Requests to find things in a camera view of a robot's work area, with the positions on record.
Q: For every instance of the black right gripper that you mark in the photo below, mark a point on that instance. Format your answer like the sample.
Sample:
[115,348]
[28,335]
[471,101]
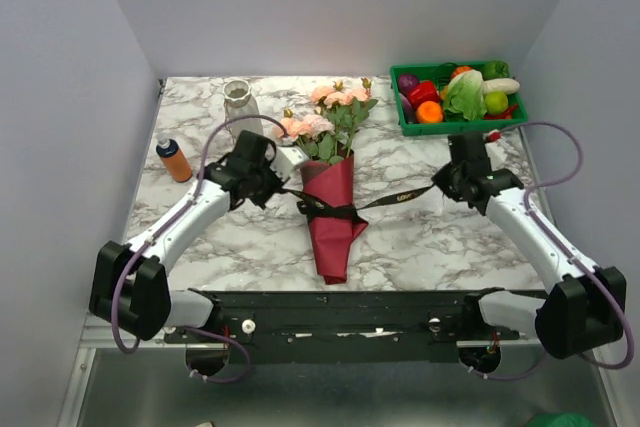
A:
[441,179]

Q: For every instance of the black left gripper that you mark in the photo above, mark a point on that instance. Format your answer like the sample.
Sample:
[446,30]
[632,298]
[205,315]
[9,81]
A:
[262,201]

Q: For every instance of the black ribbon with gold text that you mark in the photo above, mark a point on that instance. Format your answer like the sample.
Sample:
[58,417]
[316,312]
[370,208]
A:
[313,207]

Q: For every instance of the red wrapping paper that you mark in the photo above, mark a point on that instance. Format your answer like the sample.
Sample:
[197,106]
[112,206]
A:
[333,233]

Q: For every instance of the pink artificial flower bunch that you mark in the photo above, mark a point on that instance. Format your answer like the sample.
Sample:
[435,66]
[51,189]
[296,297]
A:
[326,135]

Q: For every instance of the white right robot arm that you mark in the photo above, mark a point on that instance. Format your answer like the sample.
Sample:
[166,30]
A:
[584,306]

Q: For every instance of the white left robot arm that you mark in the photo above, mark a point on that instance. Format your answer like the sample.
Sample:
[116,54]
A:
[130,286]

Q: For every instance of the white ribbed ceramic vase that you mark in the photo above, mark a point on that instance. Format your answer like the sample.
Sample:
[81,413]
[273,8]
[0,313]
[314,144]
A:
[239,102]

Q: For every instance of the red toy chili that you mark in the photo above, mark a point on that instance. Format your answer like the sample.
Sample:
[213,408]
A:
[506,114]

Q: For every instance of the orange toy fruit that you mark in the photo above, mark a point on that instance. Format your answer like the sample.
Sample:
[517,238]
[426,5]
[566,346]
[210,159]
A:
[429,112]

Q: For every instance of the green toy lime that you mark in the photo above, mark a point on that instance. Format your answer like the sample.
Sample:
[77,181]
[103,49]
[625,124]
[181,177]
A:
[496,102]

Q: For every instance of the orange bottle with blue cap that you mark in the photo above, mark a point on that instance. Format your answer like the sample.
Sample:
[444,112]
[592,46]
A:
[173,159]

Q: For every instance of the green toy lettuce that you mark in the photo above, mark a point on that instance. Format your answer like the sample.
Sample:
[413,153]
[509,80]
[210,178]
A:
[464,100]

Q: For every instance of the red toy bell pepper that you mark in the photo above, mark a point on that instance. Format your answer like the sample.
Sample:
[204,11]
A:
[425,91]

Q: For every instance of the white toy radish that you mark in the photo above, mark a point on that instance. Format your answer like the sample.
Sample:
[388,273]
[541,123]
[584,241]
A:
[508,86]

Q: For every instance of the orange toy carrot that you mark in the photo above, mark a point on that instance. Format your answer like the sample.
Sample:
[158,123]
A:
[460,70]

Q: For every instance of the green toy bell pepper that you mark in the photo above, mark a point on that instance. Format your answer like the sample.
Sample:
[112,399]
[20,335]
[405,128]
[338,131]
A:
[495,69]

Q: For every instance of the green plastic basket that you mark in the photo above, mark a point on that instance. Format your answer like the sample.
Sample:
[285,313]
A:
[438,74]

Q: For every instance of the purple toy onion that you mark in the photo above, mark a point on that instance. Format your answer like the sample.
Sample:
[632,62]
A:
[407,82]

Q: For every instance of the green object at bottom edge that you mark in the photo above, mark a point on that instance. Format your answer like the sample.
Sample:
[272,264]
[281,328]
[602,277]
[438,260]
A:
[566,419]

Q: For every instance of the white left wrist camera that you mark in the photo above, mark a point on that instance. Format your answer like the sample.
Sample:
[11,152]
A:
[287,160]

